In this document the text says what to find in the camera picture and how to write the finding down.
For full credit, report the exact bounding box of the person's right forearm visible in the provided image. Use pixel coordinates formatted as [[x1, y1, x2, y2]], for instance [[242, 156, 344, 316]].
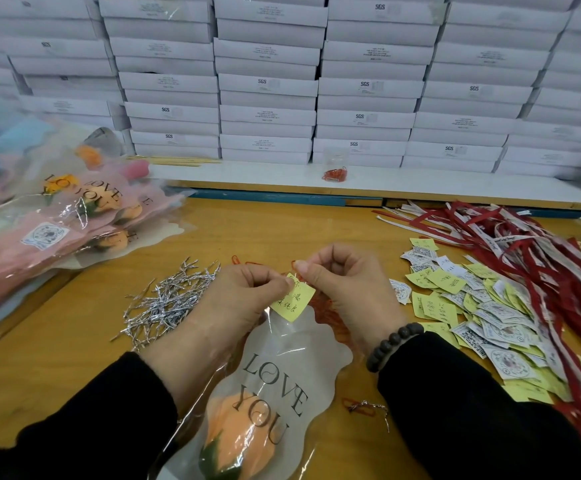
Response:
[[377, 331, 581, 480]]

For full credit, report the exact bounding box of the cream orange rose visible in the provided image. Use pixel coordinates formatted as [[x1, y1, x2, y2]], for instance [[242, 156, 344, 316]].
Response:
[[155, 307, 354, 480]]

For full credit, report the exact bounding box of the person's left forearm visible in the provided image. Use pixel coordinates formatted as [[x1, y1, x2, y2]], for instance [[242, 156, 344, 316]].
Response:
[[0, 353, 179, 480]]

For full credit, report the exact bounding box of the pile of yellow white tags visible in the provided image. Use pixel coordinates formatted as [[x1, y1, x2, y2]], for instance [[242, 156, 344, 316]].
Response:
[[388, 207, 581, 406]]

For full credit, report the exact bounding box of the yellow note tag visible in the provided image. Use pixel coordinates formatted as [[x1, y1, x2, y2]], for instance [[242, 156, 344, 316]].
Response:
[[271, 273, 316, 323]]

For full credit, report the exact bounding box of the pile of silver twist ties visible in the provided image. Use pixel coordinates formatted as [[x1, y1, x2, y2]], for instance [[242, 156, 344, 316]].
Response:
[[119, 257, 222, 351]]

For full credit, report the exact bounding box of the wall of stacked white boxes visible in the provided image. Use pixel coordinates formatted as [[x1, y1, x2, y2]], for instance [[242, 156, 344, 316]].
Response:
[[0, 0, 581, 181]]

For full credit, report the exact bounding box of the small bag of red clips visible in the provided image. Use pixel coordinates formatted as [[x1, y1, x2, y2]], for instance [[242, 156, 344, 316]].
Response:
[[322, 159, 348, 183]]

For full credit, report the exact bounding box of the pile of flowers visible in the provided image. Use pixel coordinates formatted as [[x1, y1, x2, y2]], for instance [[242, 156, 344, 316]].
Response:
[[0, 89, 190, 331]]

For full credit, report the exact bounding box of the pile of orange paper clips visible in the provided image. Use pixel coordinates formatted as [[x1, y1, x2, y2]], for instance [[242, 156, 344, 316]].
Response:
[[229, 255, 390, 421]]

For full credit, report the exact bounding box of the black bead bracelet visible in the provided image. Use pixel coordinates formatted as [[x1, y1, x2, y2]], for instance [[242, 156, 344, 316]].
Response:
[[366, 321, 426, 373]]

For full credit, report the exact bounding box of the person's left hand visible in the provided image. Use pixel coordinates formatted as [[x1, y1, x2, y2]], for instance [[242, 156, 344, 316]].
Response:
[[141, 263, 294, 411]]

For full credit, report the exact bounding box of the pile of red ribbons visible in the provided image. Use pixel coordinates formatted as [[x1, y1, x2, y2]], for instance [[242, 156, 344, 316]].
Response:
[[375, 199, 581, 461]]

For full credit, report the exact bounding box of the long white board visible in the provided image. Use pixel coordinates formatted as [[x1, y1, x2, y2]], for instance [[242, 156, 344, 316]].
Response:
[[151, 159, 581, 211]]

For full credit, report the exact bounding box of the person's right hand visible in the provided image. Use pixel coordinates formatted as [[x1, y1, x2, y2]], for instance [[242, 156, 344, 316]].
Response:
[[292, 245, 412, 356]]

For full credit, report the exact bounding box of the wooden sticks bundle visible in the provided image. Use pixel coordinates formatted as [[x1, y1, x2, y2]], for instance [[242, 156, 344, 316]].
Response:
[[135, 155, 222, 166]]

